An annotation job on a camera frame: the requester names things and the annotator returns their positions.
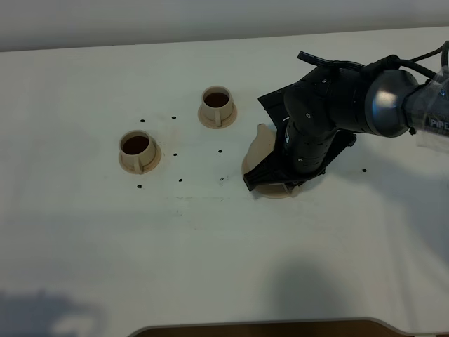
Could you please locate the beige saucer rear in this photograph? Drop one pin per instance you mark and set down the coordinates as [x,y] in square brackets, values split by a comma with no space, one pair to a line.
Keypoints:
[209,123]

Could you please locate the beige teacup rear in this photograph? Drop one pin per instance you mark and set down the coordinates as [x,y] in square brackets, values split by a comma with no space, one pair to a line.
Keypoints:
[217,103]

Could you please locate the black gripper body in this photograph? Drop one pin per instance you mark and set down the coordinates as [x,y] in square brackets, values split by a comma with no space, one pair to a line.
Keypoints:
[306,140]

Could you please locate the beige teapot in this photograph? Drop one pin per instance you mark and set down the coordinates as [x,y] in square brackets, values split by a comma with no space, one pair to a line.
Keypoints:
[261,147]

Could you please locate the beige teapot saucer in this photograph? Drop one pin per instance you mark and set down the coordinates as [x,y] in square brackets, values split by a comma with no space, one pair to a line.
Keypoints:
[275,191]

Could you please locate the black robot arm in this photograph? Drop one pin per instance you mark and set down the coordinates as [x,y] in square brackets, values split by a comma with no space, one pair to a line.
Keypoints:
[386,98]

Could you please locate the beige teacup front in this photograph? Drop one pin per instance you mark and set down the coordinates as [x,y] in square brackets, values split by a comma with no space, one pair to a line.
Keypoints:
[136,142]

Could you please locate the beige saucer front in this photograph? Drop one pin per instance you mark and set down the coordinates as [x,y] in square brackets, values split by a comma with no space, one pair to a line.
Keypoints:
[132,164]

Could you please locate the beige teacup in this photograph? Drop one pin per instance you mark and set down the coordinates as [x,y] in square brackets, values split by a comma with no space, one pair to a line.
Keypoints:
[217,103]
[136,142]

